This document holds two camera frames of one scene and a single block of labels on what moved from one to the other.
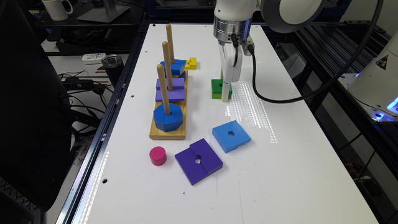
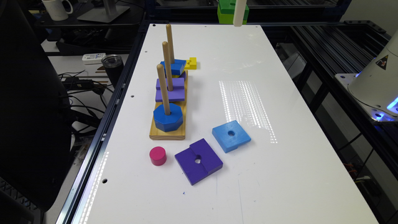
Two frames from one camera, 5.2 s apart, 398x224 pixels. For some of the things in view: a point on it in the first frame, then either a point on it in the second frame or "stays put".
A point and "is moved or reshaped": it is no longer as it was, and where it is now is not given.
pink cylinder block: x=158 y=155 stays put
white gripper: x=231 y=63 → x=239 y=13
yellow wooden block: x=191 y=64 stays put
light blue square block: x=231 y=135 stays put
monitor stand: x=107 y=14 stays put
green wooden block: x=217 y=86 is moved or reshaped
